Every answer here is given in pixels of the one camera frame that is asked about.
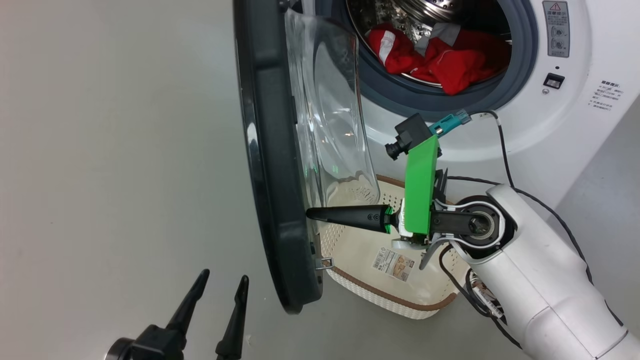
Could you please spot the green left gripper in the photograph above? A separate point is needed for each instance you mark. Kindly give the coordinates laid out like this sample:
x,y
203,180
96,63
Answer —
x,y
150,347

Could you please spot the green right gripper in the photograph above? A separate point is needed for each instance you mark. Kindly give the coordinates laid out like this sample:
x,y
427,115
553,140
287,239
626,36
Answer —
x,y
421,190

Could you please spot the dark round washer door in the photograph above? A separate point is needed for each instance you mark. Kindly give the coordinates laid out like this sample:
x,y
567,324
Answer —
x,y
272,150

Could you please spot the red garment with white trim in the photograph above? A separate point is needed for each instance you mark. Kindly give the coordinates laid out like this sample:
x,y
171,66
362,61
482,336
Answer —
x,y
395,55
460,70

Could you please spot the cream perforated laundry basket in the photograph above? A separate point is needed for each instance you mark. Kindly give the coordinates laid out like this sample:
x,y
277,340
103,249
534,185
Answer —
x,y
360,250

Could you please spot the white front-load washing machine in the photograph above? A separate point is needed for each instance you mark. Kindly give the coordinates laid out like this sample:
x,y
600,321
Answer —
x,y
590,40

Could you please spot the paper barcode label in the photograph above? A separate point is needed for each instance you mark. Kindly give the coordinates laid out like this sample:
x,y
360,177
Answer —
x,y
392,264

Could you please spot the grey warning sticker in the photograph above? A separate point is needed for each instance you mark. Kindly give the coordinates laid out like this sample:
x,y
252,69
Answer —
x,y
556,27

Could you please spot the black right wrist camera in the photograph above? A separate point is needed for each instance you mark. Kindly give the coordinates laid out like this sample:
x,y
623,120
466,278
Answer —
x,y
407,136

